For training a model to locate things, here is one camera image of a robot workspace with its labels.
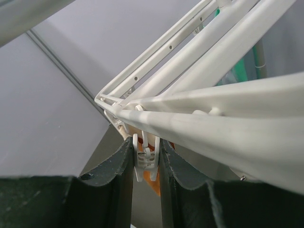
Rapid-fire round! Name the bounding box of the mint green patterned sock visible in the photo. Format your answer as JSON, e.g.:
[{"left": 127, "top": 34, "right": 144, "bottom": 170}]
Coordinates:
[{"left": 223, "top": 46, "right": 260, "bottom": 84}]

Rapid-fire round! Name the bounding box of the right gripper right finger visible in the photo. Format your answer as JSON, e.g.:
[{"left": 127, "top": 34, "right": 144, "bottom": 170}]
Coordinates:
[{"left": 159, "top": 140, "right": 304, "bottom": 228}]

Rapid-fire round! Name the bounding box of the white clip sock hanger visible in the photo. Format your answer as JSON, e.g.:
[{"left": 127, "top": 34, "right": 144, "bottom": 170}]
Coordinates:
[{"left": 95, "top": 0, "right": 304, "bottom": 192}]

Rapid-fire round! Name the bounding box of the grey drying rack stand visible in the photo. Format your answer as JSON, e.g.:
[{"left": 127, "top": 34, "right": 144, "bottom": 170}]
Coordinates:
[{"left": 0, "top": 0, "right": 73, "bottom": 47}]

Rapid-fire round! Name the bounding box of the orange brown sock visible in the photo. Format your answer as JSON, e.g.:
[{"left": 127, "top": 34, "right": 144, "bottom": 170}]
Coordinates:
[{"left": 139, "top": 135, "right": 176, "bottom": 198}]

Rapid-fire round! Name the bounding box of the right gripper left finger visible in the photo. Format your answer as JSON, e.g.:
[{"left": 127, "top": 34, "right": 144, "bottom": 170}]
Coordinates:
[{"left": 0, "top": 137, "right": 133, "bottom": 228}]

